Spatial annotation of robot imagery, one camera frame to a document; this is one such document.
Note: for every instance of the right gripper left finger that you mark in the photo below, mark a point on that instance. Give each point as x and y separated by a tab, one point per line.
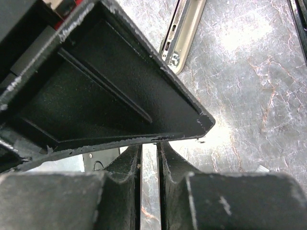
109	199

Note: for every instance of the silver and black stapler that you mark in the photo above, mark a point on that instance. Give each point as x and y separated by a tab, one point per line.
175	46

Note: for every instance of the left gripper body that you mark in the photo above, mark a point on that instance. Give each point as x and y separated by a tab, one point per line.
42	96

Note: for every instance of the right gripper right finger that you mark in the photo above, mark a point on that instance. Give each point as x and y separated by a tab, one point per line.
195	200

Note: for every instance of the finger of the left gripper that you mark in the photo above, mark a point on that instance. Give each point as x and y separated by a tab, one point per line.
135	97

